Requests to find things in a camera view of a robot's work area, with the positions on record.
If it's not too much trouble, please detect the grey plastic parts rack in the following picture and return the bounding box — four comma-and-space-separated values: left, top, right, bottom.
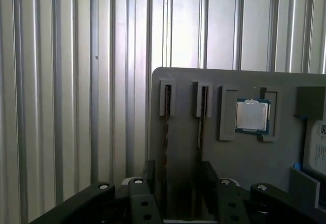
146, 67, 326, 224

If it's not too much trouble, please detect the hard disk in blue carrier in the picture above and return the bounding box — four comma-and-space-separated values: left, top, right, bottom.
292, 113, 326, 170

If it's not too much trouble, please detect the silver CPU chip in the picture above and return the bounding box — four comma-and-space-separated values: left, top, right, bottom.
235, 98, 272, 133

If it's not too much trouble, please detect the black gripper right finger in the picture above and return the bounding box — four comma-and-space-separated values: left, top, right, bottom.
201, 160, 326, 224

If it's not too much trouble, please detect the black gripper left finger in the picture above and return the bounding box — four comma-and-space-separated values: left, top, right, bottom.
28, 159, 164, 224

